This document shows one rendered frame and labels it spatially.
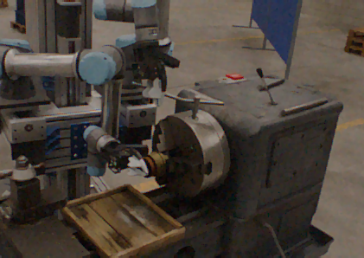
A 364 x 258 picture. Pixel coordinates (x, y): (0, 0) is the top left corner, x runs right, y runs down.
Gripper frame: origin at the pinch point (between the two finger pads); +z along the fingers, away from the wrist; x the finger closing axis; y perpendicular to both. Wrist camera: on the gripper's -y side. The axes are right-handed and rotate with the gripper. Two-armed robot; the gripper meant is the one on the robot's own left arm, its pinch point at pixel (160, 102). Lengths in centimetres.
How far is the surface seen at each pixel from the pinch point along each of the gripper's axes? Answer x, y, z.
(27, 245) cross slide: -6, 49, 35
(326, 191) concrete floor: -90, -221, 110
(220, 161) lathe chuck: 6.9, -18.0, 23.6
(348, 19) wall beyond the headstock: -550, -1021, -43
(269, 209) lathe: 5, -44, 50
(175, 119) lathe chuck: -7.2, -10.9, 8.3
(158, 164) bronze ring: -4.6, 0.2, 21.7
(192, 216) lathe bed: -7.5, -14.5, 46.2
